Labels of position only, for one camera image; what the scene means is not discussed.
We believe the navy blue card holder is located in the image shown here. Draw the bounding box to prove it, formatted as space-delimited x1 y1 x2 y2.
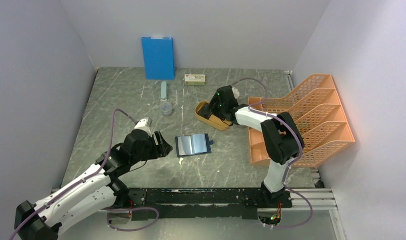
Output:
175 133 213 158

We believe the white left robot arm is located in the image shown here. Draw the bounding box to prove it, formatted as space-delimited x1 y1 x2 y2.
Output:
9 129 173 240

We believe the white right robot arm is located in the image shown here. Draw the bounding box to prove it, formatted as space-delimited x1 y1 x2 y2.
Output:
196 85 304 207

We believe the black VIP card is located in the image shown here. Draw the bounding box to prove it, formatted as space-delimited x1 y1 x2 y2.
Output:
198 102 211 119

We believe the yellow oval tray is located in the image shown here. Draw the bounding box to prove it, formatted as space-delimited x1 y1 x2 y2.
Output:
194 100 232 131

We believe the green and white small box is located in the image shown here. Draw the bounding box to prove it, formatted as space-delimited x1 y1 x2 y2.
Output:
184 74 206 86

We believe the clear jar of paper clips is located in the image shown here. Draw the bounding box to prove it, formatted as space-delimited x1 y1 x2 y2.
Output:
160 101 173 116

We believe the light blue stapler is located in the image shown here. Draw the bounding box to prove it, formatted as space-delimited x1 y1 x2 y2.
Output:
160 81 168 101

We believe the blue upright folder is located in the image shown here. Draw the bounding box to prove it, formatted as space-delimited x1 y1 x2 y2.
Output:
141 37 175 80

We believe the orange plastic file organizer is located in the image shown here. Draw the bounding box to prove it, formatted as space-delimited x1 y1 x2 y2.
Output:
248 73 355 168

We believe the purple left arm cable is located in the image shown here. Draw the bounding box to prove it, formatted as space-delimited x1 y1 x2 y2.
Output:
9 108 160 240

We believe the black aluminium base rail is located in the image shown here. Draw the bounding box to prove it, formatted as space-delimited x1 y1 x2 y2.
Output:
50 187 338 222

